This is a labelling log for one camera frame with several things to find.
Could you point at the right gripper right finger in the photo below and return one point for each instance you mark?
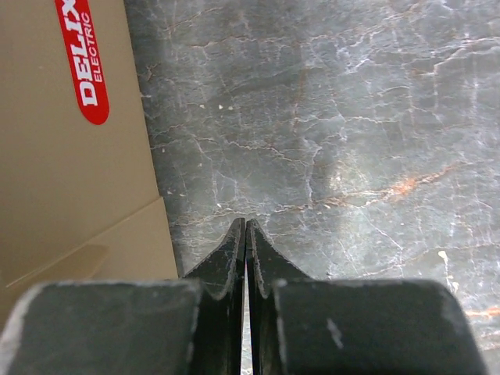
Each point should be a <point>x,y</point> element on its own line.
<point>265,264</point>

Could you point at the tan plastic toolbox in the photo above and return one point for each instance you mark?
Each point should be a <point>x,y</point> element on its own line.
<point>79,198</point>

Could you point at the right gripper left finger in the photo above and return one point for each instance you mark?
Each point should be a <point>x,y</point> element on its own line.
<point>218,336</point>

